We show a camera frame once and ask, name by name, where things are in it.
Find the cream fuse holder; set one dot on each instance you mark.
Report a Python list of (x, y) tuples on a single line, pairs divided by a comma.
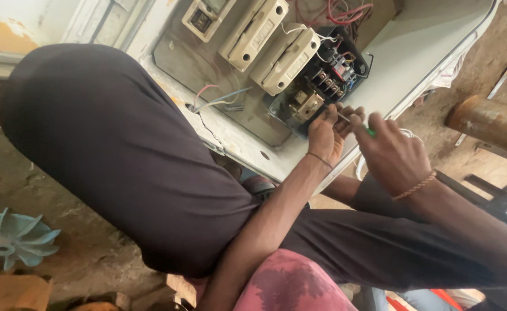
[(286, 60), (253, 34)]

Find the person's left hand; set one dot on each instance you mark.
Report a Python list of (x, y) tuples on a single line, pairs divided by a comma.
[(324, 138)]

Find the white painted door frame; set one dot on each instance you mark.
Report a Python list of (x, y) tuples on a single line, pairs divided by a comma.
[(85, 21)]

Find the blue cloth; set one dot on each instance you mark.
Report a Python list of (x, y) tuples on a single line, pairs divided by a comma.
[(413, 300)]

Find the grey metal electrical enclosure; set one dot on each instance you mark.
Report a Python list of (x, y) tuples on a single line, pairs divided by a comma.
[(409, 56)]

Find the person's left fingers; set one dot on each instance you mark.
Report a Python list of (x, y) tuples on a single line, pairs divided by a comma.
[(333, 116)]

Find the dark trousers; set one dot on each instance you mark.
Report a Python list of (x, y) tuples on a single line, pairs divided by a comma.
[(119, 151)]

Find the grey mounting plate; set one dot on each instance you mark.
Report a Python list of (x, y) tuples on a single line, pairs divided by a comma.
[(193, 64)]

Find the person's right hand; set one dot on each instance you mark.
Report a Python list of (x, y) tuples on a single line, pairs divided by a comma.
[(394, 157)]

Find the brass coil terminal block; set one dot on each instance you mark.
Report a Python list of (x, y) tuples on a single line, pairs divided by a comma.
[(306, 106)]

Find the black metal frame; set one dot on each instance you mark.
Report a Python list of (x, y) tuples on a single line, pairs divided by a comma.
[(499, 203)]

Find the person's right fingers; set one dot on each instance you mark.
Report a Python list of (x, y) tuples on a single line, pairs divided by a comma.
[(361, 129)]

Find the teal fan impeller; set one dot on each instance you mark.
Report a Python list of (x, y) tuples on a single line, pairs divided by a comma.
[(14, 239)]

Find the black contactor block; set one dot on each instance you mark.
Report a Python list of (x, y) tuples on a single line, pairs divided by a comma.
[(335, 73)]

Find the white printed sack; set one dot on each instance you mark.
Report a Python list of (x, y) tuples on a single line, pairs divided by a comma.
[(450, 71)]

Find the pink shirt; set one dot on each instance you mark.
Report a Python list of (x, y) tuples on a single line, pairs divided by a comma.
[(288, 280)]

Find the thin black wristband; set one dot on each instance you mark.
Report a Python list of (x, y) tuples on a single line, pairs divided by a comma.
[(320, 159)]

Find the rusty metal pipe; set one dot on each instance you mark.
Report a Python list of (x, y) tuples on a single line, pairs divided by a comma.
[(491, 123)]

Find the cream switch unit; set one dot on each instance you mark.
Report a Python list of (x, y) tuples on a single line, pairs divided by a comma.
[(204, 17)]

